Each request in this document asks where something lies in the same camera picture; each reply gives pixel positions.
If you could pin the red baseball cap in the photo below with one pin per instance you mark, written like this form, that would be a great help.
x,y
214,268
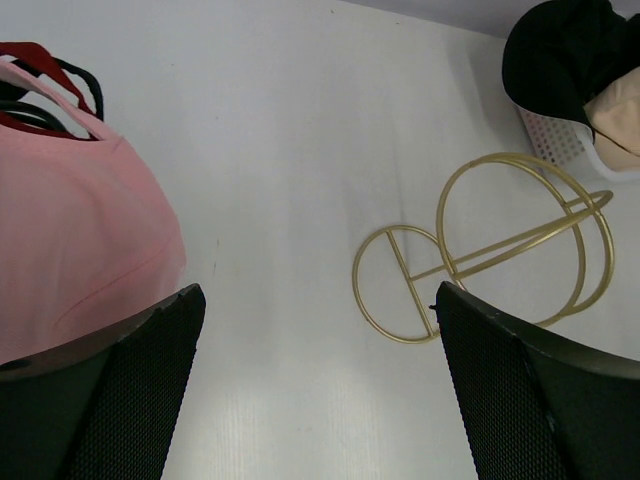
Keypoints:
x,y
36,60

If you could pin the black baseball cap gold logo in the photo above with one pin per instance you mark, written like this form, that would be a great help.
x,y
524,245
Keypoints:
x,y
562,54

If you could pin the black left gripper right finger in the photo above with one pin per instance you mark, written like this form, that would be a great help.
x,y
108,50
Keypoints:
x,y
537,405

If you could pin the beige baseball cap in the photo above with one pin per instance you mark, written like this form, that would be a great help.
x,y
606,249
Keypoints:
x,y
614,118

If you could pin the beige wire hat stand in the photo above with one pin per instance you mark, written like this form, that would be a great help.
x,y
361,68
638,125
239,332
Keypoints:
x,y
577,205

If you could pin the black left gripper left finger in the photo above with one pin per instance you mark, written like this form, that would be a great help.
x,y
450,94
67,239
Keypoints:
x,y
105,405

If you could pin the pink baseball cap white logo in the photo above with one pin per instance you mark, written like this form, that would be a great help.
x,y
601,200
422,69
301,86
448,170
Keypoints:
x,y
88,237

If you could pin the white plastic basket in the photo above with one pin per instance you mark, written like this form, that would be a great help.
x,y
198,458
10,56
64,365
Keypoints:
x,y
569,146

